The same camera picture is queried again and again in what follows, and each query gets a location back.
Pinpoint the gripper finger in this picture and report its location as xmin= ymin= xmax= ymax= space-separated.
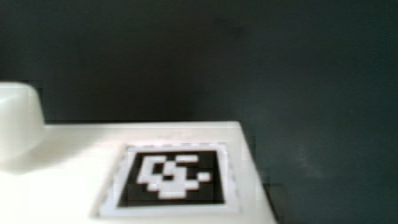
xmin=263 ymin=183 xmax=290 ymax=224

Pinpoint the white drawer tray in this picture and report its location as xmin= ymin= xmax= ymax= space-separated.
xmin=0 ymin=81 xmax=277 ymax=224

